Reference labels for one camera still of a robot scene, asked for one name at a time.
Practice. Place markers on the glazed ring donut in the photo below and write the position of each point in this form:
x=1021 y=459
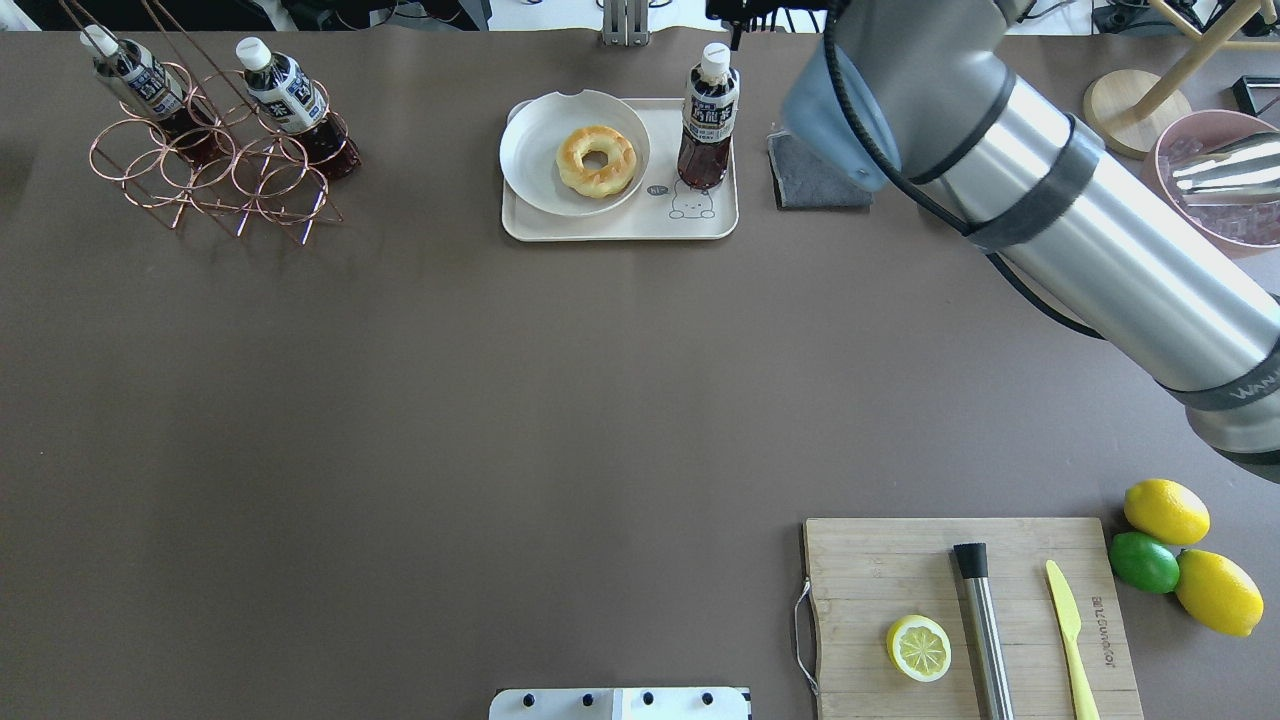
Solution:
x=614 y=175

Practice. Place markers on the steel muddler black tip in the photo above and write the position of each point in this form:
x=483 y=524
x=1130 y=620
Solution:
x=990 y=669

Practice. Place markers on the half lemon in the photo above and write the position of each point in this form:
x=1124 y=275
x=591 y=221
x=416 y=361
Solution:
x=919 y=648

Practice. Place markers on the tea bottle white cap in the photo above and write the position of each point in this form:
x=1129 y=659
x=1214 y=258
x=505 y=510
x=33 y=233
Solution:
x=709 y=114

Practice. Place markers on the clear ice cubes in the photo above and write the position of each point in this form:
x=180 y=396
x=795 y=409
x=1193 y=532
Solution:
x=1253 y=225

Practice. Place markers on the steel ice scoop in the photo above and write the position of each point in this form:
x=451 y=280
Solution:
x=1241 y=172

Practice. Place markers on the tea bottle rear left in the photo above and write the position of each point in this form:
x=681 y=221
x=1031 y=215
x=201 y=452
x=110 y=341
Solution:
x=153 y=91

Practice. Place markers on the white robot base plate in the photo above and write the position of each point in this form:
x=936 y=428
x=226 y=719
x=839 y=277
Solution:
x=653 y=702

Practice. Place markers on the grey folded cloth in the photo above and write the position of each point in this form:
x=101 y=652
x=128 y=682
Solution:
x=803 y=181

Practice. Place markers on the pink bowl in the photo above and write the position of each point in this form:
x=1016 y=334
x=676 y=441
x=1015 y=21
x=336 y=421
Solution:
x=1200 y=130

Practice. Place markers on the white round plate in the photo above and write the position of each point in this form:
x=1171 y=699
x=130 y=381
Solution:
x=534 y=133

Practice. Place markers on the copper wire bottle rack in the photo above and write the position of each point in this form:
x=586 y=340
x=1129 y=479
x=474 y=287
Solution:
x=263 y=174

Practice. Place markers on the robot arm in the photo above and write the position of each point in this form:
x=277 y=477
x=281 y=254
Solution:
x=912 y=93

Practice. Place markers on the yellow lemon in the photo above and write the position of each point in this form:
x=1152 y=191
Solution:
x=1167 y=511
x=1218 y=593

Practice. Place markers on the bamboo cutting board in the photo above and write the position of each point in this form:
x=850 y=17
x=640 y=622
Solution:
x=866 y=573

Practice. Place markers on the yellow plastic knife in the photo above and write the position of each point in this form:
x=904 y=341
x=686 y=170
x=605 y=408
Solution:
x=1070 y=623

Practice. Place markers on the yellow lemon lower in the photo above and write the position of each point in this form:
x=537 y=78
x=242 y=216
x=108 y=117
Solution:
x=1218 y=593

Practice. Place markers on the aluminium frame post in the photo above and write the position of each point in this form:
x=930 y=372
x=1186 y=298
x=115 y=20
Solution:
x=625 y=23

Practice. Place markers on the tea bottle rear right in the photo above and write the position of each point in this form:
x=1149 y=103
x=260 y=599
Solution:
x=285 y=94

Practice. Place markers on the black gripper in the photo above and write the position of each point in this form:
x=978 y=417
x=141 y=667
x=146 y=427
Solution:
x=736 y=35

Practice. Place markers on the cream tray with bunny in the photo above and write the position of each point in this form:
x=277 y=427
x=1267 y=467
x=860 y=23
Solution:
x=663 y=208

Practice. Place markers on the green lime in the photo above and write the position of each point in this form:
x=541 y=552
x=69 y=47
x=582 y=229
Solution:
x=1141 y=561

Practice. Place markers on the yellow lemon upper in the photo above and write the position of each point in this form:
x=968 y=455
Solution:
x=1167 y=511

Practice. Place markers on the wooden cup stand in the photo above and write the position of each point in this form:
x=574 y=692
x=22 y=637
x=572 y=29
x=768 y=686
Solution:
x=1130 y=108

